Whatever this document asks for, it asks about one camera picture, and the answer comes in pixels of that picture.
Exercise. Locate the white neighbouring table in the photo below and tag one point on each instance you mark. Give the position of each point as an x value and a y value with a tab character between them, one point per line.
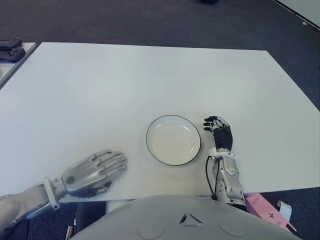
303	7

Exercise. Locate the grey white robot torso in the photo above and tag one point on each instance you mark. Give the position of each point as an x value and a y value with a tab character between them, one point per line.
187	222

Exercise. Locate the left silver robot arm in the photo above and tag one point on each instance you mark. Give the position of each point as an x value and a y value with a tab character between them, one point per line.
27	200

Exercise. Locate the black game controller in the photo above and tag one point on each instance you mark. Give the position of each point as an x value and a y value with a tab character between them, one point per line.
10	43
12	54

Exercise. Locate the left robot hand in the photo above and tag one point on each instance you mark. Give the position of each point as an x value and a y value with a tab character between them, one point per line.
92	170

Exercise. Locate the grey side table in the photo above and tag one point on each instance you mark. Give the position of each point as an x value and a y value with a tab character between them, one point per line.
15	70

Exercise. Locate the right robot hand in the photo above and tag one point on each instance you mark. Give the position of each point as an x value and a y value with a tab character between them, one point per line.
222	136

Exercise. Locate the white plate black rim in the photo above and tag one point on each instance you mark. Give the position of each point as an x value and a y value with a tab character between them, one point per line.
173	140

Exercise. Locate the pink cardboard box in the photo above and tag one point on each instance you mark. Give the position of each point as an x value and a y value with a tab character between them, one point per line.
262	207

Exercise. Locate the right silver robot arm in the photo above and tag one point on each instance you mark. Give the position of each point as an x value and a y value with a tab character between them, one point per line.
228	177

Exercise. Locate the white paper slip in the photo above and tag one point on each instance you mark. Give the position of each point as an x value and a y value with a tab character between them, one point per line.
285	210

